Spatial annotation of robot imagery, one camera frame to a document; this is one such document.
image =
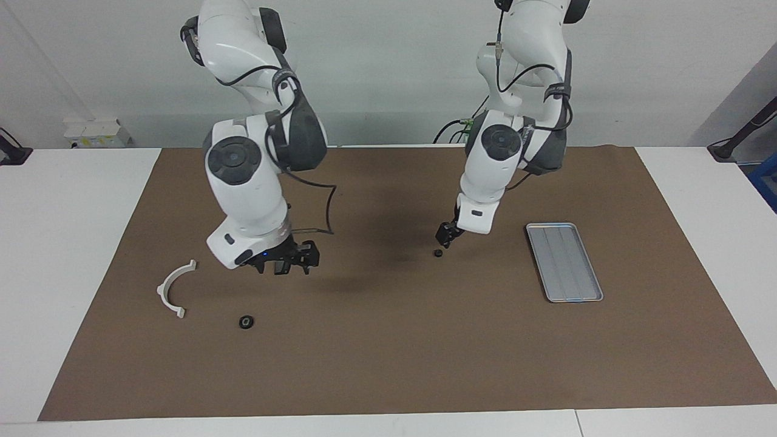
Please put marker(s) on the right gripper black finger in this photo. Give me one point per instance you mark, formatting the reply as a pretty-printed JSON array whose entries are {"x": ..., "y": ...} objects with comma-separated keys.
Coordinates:
[
  {"x": 285, "y": 267},
  {"x": 310, "y": 255}
]

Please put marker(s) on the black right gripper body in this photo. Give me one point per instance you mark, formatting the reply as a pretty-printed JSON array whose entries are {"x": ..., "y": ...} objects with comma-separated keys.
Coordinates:
[{"x": 276, "y": 255}]

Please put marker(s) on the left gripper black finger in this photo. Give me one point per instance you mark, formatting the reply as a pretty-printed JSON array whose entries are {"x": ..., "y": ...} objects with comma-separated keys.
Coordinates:
[
  {"x": 443, "y": 232},
  {"x": 450, "y": 241}
]

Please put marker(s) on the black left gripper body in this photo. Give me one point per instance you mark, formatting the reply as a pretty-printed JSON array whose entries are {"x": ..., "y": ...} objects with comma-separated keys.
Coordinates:
[{"x": 455, "y": 226}]

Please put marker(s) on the large black bearing gear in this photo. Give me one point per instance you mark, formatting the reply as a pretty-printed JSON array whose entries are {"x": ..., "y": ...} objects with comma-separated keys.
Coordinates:
[{"x": 242, "y": 322}]

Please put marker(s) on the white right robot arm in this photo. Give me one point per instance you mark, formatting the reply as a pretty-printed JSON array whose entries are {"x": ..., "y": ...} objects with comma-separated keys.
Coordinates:
[{"x": 243, "y": 194}]

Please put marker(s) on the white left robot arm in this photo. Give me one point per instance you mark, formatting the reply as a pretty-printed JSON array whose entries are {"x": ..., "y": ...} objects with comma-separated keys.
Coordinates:
[{"x": 491, "y": 176}]

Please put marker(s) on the silver metal tray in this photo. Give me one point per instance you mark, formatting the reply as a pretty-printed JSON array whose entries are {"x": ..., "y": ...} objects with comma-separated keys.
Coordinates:
[{"x": 564, "y": 267}]

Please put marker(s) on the brown table mat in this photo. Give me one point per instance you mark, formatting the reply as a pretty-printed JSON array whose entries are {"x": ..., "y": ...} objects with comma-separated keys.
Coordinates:
[{"x": 394, "y": 340}]

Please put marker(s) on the white cardboard box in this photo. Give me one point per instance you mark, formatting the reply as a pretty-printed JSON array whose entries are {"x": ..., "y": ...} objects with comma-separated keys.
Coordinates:
[{"x": 91, "y": 130}]

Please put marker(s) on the black stand with angled pole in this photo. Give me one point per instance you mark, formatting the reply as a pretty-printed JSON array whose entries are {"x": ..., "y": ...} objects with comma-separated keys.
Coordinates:
[{"x": 725, "y": 149}]

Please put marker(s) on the black stand with flat foot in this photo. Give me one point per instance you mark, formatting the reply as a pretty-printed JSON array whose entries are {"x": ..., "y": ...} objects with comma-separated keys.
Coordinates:
[{"x": 12, "y": 155}]

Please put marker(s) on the blue crate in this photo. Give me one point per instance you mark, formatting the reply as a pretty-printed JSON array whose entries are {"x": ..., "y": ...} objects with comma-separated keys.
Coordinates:
[{"x": 766, "y": 182}]

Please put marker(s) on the white curved plastic bracket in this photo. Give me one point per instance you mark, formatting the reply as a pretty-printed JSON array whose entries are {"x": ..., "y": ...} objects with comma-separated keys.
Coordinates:
[{"x": 162, "y": 292}]

